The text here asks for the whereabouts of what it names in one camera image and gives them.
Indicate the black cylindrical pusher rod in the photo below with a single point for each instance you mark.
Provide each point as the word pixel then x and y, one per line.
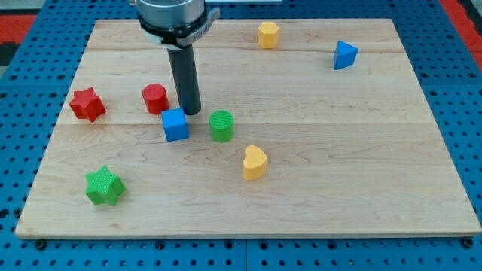
pixel 184 72

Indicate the blue cube block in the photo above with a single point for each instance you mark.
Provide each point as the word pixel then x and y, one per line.
pixel 175 125

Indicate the red star block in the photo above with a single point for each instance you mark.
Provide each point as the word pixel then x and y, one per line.
pixel 86 104

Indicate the green star block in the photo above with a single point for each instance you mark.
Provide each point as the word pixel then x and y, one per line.
pixel 104 187

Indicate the red cylinder block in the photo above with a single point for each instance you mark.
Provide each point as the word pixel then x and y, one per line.
pixel 155 98

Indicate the green cylinder block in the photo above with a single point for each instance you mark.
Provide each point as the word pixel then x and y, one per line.
pixel 221 126

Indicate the yellow hexagon block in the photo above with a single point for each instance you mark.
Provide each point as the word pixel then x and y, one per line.
pixel 268 35

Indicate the yellow heart block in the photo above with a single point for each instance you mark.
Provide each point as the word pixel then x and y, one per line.
pixel 254 163

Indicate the wooden board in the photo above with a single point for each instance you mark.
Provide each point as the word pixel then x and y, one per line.
pixel 352 153

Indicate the blue triangle block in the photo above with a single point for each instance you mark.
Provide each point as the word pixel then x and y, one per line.
pixel 344 55

